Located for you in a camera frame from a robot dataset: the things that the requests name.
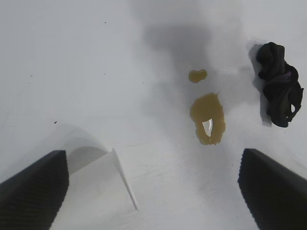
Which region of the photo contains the white paper cup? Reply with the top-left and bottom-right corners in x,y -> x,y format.
49,123 -> 139,230

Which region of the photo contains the large brown liquid puddle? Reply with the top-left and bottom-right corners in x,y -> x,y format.
189,92 -> 227,146

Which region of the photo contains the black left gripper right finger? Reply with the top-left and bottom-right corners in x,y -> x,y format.
237,148 -> 307,230

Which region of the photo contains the small brown liquid puddle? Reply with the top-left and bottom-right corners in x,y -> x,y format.
188,69 -> 208,84

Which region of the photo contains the black cloth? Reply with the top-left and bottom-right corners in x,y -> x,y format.
255,42 -> 304,128

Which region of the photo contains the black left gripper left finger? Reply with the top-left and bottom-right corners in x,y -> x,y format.
0,149 -> 70,230

